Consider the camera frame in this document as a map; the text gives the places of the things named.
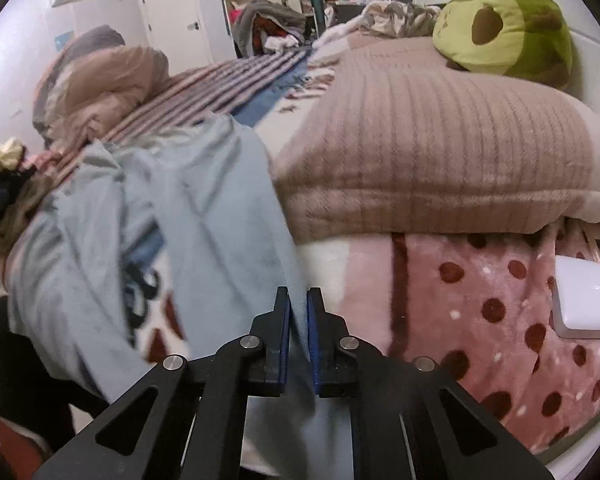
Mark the green avocado plush toy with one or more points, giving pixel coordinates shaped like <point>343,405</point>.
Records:
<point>525,25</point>

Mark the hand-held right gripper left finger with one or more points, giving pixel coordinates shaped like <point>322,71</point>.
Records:
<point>282,350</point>

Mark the grey patterned cloth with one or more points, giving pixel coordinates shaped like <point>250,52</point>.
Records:
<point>400,17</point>

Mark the striped pink navy blanket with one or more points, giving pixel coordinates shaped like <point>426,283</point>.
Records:
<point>220,85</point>

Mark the rolled pink grey duvet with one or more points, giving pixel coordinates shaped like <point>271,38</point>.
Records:
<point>95,85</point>

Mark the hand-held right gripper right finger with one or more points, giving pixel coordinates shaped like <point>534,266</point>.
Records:
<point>314,355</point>

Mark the pile of folded clothes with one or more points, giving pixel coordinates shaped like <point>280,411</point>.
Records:
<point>5,195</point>

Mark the white door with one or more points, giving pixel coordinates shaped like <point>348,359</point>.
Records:
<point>175,15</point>

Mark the white fluffy cloth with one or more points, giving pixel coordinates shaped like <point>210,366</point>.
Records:
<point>335,32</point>

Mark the blue white printed blanket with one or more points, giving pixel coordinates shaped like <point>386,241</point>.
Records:
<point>260,105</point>

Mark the blue wall poster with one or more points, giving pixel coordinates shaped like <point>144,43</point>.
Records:
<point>64,40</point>

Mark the dark desk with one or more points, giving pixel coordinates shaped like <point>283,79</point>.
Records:
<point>350,12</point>

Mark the pink polka dot blanket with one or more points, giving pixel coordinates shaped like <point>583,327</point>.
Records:
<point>480,310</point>

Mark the pink ribbed pillow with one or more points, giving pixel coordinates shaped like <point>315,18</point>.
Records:
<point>430,135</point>

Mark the grey clothes heap on chair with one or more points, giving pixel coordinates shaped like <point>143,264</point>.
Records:
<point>265,25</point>

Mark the black chair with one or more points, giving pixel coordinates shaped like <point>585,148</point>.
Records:
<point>20,360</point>

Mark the light blue garment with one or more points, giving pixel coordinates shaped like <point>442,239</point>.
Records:
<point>205,210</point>

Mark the white box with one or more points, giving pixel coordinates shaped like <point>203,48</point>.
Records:
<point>585,295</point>

